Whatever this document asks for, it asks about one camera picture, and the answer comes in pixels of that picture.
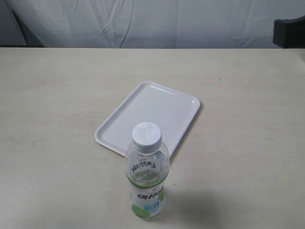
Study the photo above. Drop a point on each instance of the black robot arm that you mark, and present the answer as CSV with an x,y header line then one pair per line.
x,y
289,33

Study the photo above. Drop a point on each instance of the clear plastic drink bottle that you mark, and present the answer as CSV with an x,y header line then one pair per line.
x,y
147,167

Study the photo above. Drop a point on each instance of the white backdrop curtain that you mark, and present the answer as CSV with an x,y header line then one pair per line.
x,y
144,23

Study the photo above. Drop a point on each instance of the white rectangular plastic tray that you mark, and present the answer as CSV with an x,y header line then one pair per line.
x,y
173,111

